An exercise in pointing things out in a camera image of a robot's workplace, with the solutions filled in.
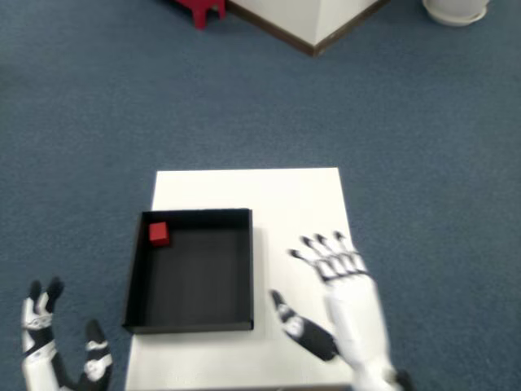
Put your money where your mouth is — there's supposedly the white pillar with brown baseboard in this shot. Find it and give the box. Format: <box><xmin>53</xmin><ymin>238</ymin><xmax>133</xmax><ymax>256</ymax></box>
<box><xmin>225</xmin><ymin>0</ymin><xmax>392</xmax><ymax>58</ymax></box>

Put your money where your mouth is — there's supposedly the black open cardboard box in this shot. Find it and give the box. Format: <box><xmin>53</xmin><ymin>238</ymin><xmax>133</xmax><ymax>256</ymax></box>
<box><xmin>121</xmin><ymin>208</ymin><xmax>255</xmax><ymax>335</ymax></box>

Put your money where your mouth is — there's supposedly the small red cube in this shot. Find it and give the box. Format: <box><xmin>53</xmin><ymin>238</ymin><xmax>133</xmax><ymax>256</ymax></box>
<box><xmin>148</xmin><ymin>222</ymin><xmax>170</xmax><ymax>248</ymax></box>

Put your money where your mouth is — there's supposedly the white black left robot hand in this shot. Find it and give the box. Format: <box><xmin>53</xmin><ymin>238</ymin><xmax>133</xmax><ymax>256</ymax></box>
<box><xmin>20</xmin><ymin>277</ymin><xmax>114</xmax><ymax>391</ymax></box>

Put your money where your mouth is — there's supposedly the white plant pot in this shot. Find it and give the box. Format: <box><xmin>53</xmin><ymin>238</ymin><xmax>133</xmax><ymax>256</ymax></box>
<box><xmin>422</xmin><ymin>0</ymin><xmax>492</xmax><ymax>18</ymax></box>

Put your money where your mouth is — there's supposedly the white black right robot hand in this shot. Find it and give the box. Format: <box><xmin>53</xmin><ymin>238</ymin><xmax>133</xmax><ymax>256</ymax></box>
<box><xmin>270</xmin><ymin>231</ymin><xmax>394</xmax><ymax>380</ymax></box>

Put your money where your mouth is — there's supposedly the white pot saucer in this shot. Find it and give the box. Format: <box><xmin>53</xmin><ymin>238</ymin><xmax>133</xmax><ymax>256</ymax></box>
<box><xmin>425</xmin><ymin>7</ymin><xmax>488</xmax><ymax>27</ymax></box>

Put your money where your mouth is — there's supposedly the red plastic stool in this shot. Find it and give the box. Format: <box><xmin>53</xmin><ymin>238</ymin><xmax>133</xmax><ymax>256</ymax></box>
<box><xmin>164</xmin><ymin>0</ymin><xmax>227</xmax><ymax>31</ymax></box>

